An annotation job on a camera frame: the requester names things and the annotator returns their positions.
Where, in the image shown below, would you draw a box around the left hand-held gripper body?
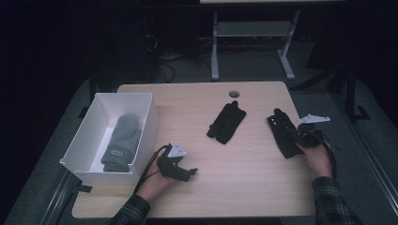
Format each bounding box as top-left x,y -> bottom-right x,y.
156,140 -> 191,182

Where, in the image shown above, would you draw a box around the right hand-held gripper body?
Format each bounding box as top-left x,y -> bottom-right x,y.
292,112 -> 331,150

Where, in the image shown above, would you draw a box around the black glove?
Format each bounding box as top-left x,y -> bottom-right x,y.
206,99 -> 248,145
266,108 -> 305,159

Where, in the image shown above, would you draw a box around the grey knitted mitten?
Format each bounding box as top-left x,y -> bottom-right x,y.
100,113 -> 144,173

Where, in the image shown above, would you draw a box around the white box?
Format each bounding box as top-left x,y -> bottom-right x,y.
59,92 -> 161,186

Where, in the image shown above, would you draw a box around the person's right hand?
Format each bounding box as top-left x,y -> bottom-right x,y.
299,141 -> 333,179

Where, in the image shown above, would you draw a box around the person's left hand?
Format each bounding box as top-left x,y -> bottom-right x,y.
136,156 -> 176,202

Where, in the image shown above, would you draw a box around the black floor stand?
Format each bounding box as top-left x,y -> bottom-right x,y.
342,59 -> 372,124

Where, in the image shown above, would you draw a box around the grey metal stand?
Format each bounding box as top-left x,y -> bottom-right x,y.
210,8 -> 301,82

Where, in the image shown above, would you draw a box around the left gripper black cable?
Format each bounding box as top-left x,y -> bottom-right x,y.
132,143 -> 173,196

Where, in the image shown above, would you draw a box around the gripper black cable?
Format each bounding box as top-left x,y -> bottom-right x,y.
132,143 -> 173,196
304,126 -> 338,180

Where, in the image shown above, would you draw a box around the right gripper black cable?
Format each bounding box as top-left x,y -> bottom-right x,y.
304,126 -> 338,180

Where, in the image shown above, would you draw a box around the black floor cables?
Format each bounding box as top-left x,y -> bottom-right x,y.
156,52 -> 186,83

